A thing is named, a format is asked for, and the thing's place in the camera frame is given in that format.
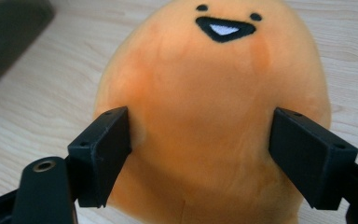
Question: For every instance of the clear plastic storage box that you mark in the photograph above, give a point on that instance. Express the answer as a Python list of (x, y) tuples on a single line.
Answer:
[(6, 37)]

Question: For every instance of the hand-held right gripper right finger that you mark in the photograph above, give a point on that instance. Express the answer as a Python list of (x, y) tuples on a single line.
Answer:
[(310, 158)]

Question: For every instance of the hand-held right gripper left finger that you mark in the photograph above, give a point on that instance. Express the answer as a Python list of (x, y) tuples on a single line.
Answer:
[(101, 155)]

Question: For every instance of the orange plush toy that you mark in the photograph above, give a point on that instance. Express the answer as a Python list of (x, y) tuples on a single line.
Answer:
[(211, 124)]

